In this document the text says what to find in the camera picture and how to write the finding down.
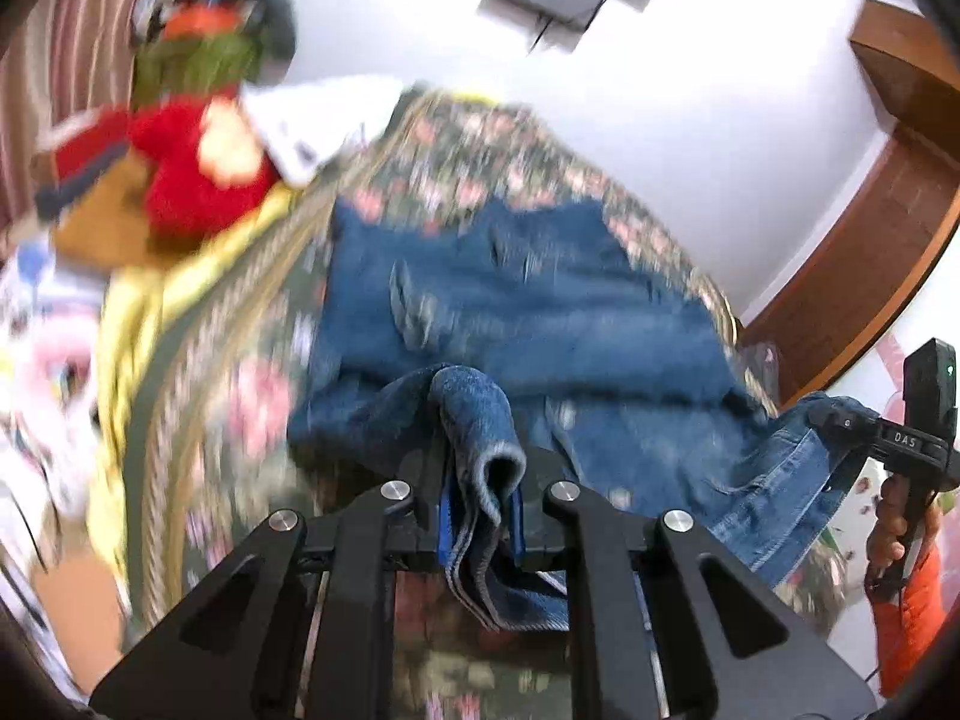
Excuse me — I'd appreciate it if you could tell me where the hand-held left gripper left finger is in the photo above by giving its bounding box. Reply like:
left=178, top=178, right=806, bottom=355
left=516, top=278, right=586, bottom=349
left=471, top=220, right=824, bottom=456
left=88, top=452, right=456, bottom=720

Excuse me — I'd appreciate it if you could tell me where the floral bedspread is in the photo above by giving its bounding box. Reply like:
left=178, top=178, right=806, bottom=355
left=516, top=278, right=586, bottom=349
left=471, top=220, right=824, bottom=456
left=120, top=88, right=850, bottom=720

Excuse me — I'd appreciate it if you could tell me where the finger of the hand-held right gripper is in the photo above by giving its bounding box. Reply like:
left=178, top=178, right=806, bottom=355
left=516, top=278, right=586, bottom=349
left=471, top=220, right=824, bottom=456
left=813, top=393, right=887, bottom=442
left=825, top=444, right=902, bottom=497

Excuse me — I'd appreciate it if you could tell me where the red plush toy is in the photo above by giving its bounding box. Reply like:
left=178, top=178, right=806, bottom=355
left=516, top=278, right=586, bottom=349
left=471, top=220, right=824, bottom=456
left=126, top=88, right=284, bottom=242

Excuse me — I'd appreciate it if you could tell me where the white shirt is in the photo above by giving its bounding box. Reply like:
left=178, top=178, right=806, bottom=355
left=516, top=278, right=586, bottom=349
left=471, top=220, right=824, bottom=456
left=243, top=73, right=407, bottom=190

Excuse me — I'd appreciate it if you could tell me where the person's right hand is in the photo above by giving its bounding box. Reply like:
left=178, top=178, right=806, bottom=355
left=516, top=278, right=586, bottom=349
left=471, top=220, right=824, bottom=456
left=868, top=475, right=944, bottom=569

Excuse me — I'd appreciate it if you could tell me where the striped red curtain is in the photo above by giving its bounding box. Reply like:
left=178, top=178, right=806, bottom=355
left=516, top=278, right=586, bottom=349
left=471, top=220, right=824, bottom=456
left=0, top=0, right=152, bottom=227

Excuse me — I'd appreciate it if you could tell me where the red box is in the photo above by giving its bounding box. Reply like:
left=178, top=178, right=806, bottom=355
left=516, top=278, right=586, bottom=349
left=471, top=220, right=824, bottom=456
left=33, top=108, right=134, bottom=182

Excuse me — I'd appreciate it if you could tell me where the pink plush toy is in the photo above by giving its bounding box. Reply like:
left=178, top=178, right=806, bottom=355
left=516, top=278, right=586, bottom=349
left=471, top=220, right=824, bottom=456
left=6, top=298, right=104, bottom=512

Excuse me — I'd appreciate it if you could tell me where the orange box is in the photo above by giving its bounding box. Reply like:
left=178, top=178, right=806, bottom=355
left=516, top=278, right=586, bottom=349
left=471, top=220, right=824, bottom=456
left=160, top=3, right=242, bottom=44

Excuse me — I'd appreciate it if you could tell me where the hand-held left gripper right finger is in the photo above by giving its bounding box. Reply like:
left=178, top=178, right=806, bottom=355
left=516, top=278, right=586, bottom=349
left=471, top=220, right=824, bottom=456
left=513, top=446, right=879, bottom=720

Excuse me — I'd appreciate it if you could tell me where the brown cardboard box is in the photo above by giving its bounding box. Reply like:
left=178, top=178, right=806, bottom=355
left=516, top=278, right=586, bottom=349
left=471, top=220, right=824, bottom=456
left=48, top=156, right=152, bottom=265

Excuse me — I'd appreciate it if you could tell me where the blue denim jacket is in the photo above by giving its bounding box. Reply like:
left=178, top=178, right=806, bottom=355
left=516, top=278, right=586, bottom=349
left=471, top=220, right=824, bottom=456
left=286, top=198, right=880, bottom=632

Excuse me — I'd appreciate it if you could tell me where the grey neck pillow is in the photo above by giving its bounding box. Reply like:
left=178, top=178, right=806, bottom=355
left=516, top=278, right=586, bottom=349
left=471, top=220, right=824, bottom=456
left=238, top=0, right=302, bottom=85

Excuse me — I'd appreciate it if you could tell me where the black monitor cable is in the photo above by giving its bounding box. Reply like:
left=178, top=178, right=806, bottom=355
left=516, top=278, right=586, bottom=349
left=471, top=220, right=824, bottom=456
left=528, top=10, right=561, bottom=55

